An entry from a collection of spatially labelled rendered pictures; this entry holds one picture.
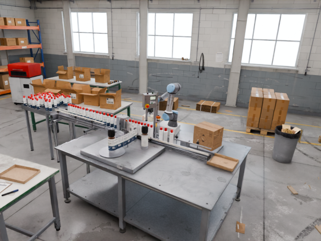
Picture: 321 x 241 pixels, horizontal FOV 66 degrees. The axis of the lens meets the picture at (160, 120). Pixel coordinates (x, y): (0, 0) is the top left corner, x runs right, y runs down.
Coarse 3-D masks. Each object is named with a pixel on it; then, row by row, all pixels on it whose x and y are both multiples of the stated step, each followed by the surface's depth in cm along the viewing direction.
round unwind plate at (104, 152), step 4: (104, 148) 304; (120, 148) 306; (100, 152) 295; (104, 152) 295; (108, 152) 295; (116, 152) 296; (120, 152) 296; (124, 152) 297; (104, 156) 285; (108, 156) 285; (112, 156) 286; (116, 156) 286
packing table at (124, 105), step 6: (126, 102) 539; (90, 108) 492; (96, 108) 494; (120, 108) 499; (126, 108) 526; (102, 114) 485; (114, 114) 484; (42, 120) 585; (78, 126) 562; (84, 126) 558
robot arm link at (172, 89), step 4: (172, 84) 337; (176, 84) 342; (168, 88) 339; (172, 88) 335; (176, 88) 340; (168, 92) 342; (172, 92) 339; (168, 96) 345; (172, 96) 343; (168, 100) 346; (172, 100) 345; (168, 104) 347; (172, 104) 349; (168, 108) 349; (164, 112) 354; (168, 112) 350; (164, 116) 353; (168, 116) 350; (172, 116) 357; (168, 120) 356
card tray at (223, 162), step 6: (216, 156) 306; (222, 156) 304; (228, 156) 299; (210, 162) 285; (216, 162) 293; (222, 162) 293; (228, 162) 294; (234, 162) 294; (222, 168) 279; (228, 168) 275; (234, 168) 280
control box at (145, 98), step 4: (144, 96) 324; (148, 96) 325; (144, 100) 326; (148, 100) 327; (152, 100) 330; (144, 104) 328; (148, 104) 329; (152, 104) 332; (144, 108) 330; (148, 108) 332
